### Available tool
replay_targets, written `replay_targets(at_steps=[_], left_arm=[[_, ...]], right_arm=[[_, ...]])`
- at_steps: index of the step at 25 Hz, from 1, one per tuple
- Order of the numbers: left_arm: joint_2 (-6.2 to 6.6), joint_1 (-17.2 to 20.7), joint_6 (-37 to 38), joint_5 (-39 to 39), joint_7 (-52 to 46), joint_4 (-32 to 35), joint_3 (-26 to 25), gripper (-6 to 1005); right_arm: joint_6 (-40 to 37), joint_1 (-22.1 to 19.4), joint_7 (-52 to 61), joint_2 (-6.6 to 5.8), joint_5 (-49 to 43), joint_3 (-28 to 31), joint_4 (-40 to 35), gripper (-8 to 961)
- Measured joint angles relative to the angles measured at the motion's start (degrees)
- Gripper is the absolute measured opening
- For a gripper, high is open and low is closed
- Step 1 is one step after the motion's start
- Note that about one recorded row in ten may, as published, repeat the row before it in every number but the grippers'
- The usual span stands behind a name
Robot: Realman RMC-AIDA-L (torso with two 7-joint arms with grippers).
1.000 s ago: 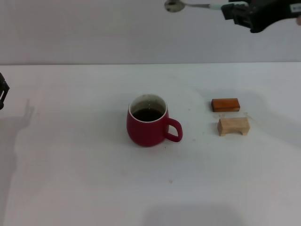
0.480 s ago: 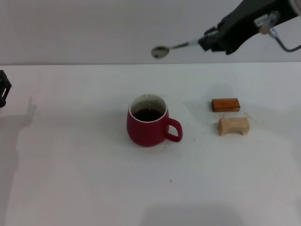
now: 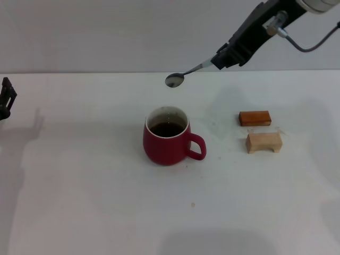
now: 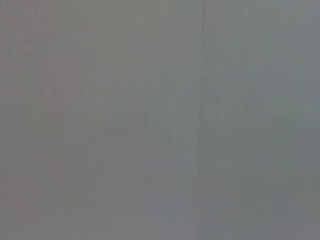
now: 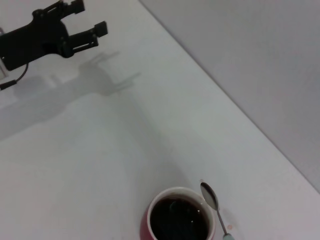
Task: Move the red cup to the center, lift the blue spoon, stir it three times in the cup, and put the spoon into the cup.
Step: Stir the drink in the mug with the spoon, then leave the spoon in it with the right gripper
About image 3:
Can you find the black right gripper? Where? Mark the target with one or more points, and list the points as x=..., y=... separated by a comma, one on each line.
x=265, y=24

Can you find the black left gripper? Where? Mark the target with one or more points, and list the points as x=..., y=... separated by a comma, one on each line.
x=2, y=112

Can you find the red ceramic coffee mug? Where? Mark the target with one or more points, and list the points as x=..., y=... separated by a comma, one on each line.
x=164, y=148

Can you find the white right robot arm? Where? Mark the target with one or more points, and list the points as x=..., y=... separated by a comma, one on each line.
x=318, y=5

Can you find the light wooden spoon rest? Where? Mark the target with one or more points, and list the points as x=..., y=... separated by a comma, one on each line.
x=263, y=142

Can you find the dark brown wooden block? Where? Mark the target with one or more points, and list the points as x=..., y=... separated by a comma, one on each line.
x=255, y=118

